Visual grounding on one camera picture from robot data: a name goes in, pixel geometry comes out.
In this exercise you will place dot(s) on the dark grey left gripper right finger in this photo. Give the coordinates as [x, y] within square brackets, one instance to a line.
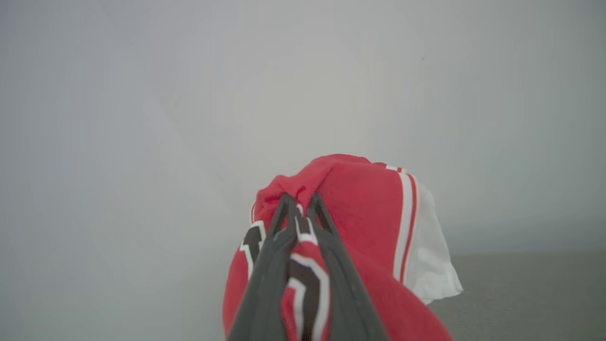
[348, 293]

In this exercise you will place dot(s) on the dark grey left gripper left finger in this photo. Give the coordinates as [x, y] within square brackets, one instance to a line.
[265, 284]

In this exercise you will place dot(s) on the red and white jersey shirt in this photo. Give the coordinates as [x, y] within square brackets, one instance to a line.
[369, 222]

